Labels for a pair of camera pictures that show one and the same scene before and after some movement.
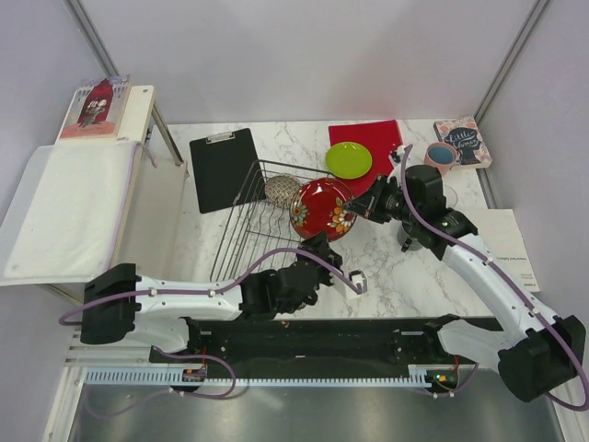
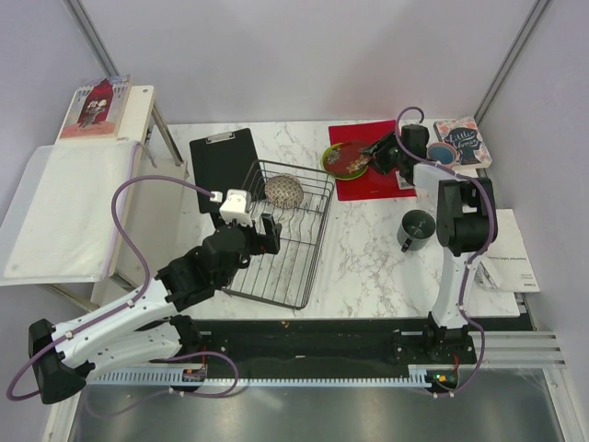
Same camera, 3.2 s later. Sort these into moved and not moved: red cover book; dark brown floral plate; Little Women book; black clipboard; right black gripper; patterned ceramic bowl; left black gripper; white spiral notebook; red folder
Moved: dark brown floral plate; right black gripper; left black gripper
Not moved: patterned ceramic bowl; red cover book; Little Women book; black clipboard; red folder; white spiral notebook
